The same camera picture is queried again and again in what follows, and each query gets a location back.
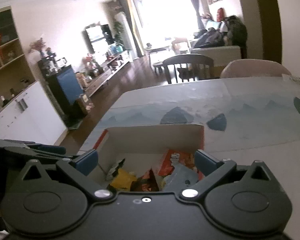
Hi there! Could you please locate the wooden shelf unit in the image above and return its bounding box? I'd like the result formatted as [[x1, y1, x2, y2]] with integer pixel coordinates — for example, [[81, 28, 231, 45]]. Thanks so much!
[[0, 7, 36, 106]]

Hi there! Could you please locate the black water dispenser cabinet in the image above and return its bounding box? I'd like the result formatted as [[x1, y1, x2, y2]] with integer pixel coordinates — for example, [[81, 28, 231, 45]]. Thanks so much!
[[38, 56, 85, 128]]

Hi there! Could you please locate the television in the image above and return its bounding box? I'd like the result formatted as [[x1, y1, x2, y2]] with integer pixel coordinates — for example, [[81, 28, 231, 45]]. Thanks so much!
[[82, 24, 114, 54]]

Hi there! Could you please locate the pink upholstered chair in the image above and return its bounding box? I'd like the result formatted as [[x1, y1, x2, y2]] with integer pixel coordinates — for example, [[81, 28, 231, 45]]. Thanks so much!
[[220, 59, 291, 79]]

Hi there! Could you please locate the dark wooden dining chair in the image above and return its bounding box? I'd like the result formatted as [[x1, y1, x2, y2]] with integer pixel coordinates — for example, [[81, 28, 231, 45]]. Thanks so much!
[[162, 54, 215, 84]]

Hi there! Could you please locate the small round stool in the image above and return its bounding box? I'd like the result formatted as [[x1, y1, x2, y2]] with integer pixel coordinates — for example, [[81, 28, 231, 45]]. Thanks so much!
[[153, 62, 164, 74]]

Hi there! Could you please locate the long tv console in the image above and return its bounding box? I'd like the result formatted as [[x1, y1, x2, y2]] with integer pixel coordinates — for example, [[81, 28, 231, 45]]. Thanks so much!
[[84, 50, 132, 97]]

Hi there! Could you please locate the dark red foil snack bag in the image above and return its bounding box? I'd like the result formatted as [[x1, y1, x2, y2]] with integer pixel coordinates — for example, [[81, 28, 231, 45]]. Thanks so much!
[[130, 168, 159, 192]]

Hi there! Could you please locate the white storage cabinet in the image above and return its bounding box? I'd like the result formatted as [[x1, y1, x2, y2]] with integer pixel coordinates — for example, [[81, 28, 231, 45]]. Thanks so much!
[[0, 81, 68, 145]]

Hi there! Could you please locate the cardboard box with red tape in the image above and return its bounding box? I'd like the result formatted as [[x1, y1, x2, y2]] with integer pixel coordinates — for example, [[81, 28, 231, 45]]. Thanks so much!
[[89, 124, 204, 192]]

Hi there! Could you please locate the grey blue snack packet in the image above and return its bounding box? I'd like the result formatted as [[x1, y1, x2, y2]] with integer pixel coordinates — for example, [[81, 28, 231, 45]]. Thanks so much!
[[162, 164, 198, 192]]

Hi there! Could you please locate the white and blue biscuit packet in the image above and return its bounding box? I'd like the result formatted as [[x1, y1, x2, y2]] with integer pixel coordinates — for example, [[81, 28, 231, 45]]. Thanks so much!
[[106, 158, 126, 181]]

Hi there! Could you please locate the white coffee table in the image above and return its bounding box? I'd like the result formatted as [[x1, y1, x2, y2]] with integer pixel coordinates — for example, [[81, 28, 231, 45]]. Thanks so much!
[[145, 45, 171, 64]]

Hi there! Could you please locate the white sofa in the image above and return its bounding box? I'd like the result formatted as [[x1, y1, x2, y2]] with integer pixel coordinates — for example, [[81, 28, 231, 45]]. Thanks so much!
[[191, 46, 241, 67]]

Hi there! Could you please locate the pile of dark clothes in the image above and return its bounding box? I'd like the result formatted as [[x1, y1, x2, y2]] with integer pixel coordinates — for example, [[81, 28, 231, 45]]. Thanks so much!
[[191, 15, 248, 59]]

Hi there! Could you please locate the paper bag on floor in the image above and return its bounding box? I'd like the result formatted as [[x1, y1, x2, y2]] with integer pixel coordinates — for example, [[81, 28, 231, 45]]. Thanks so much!
[[77, 94, 95, 114]]

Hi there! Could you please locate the red Korean chip bag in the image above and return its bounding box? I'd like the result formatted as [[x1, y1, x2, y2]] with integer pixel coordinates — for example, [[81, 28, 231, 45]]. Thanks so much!
[[156, 149, 197, 177]]

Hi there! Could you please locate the white standing air conditioner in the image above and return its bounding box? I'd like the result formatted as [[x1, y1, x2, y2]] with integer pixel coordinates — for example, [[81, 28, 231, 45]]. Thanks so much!
[[114, 12, 135, 51]]

